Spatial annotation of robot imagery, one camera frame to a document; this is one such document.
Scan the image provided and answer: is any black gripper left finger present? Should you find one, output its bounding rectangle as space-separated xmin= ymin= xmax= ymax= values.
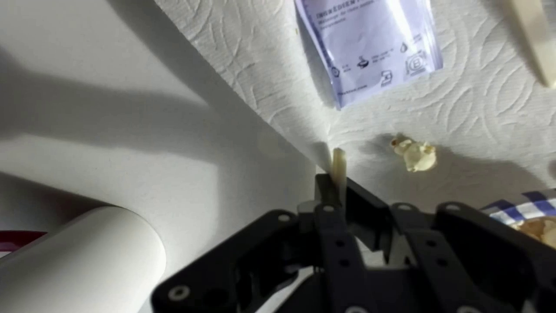
xmin=151 ymin=171 xmax=378 ymax=313

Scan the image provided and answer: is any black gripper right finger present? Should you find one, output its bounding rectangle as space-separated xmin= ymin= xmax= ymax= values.
xmin=345 ymin=178 xmax=556 ymax=313

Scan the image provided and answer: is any cream plastic spoon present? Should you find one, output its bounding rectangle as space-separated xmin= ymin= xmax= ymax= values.
xmin=330 ymin=145 xmax=349 ymax=201

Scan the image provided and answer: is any blue checkered paper bowl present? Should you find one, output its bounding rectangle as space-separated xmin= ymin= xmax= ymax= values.
xmin=479 ymin=189 xmax=556 ymax=250

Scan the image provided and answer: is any loose popcorn piece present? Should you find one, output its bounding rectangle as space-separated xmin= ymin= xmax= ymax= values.
xmin=387 ymin=131 xmax=439 ymax=173

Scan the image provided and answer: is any lavender sachet packet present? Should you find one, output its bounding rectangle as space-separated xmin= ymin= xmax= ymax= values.
xmin=293 ymin=0 xmax=444 ymax=110

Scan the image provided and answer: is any cream plastic fork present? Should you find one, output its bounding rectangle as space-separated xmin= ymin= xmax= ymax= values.
xmin=509 ymin=0 xmax=556 ymax=90

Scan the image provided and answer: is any red white mug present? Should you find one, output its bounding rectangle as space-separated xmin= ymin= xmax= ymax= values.
xmin=0 ymin=204 xmax=168 ymax=313

